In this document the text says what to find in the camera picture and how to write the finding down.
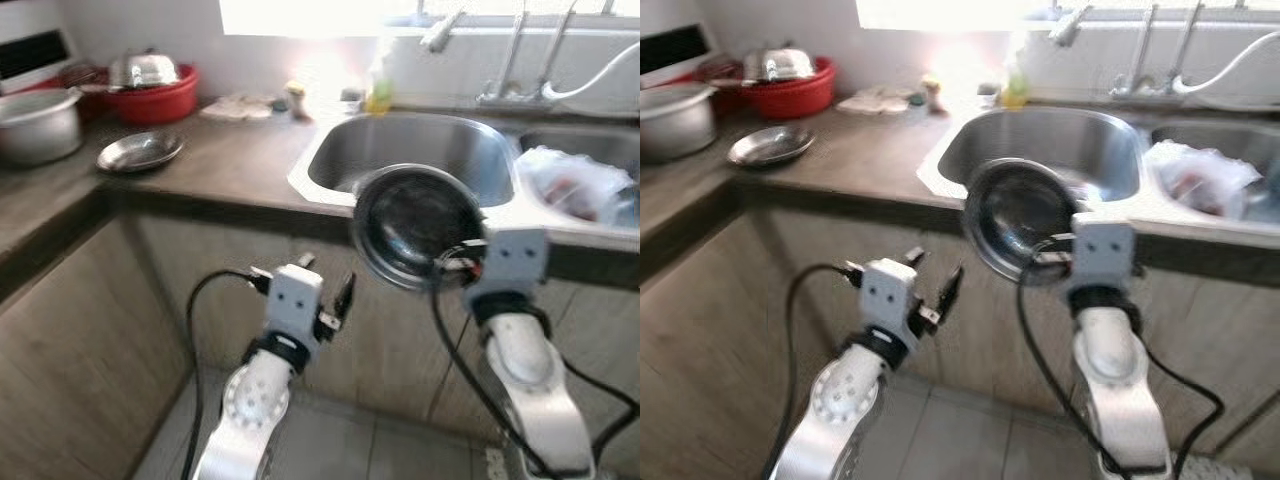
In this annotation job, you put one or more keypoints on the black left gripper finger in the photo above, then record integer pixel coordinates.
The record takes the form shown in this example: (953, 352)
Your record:
(306, 260)
(915, 256)
(346, 295)
(951, 286)

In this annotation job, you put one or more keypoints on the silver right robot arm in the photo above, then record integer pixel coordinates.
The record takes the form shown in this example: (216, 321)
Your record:
(530, 380)
(1115, 380)

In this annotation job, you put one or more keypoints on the stainless steel double sink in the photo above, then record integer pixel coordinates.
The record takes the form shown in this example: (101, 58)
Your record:
(420, 150)
(1040, 145)

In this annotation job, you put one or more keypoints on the reddish brown wrapped item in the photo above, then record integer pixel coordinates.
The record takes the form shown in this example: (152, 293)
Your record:
(1198, 188)
(575, 192)

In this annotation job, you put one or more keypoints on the clear plastic bag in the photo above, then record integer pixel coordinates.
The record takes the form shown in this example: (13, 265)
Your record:
(1190, 158)
(560, 165)

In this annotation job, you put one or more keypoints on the white crumpled cloth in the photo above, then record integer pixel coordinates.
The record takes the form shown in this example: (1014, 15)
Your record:
(238, 108)
(873, 102)

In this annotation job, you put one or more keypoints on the small clear plastic container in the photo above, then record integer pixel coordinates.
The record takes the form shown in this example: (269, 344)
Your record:
(989, 95)
(351, 100)

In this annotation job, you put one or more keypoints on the yellow dish soap pump bottle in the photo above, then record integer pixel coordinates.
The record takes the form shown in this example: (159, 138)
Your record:
(1016, 92)
(380, 98)

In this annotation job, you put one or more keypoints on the chrome sink faucet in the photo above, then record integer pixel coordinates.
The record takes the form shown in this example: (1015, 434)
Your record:
(1145, 90)
(515, 95)

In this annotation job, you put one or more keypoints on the red plastic basin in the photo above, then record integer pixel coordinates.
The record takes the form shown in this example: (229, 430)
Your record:
(160, 105)
(795, 100)

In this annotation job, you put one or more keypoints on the wood grain base cabinet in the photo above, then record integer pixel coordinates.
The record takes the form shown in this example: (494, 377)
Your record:
(720, 320)
(90, 320)

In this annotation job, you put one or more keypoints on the upturned stainless steel pot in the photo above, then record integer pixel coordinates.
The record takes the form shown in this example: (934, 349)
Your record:
(780, 65)
(145, 70)

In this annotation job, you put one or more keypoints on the grey faucet spray head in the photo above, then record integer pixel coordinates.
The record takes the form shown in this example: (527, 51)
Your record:
(440, 32)
(1070, 28)

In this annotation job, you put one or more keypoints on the aluminium cooking pot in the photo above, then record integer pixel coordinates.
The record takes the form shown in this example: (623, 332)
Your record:
(40, 130)
(675, 125)

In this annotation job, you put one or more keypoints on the red plastic mesh tray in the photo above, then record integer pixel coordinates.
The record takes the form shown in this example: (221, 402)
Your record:
(695, 78)
(40, 85)

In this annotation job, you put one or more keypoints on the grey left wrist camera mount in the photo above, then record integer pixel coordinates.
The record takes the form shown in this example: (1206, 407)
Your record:
(295, 305)
(888, 300)

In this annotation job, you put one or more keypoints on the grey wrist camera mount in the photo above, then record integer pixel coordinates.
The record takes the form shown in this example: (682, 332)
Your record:
(295, 305)
(515, 260)
(888, 300)
(1103, 255)

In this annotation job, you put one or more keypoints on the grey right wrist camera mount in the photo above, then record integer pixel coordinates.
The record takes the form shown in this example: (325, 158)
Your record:
(515, 260)
(1103, 255)

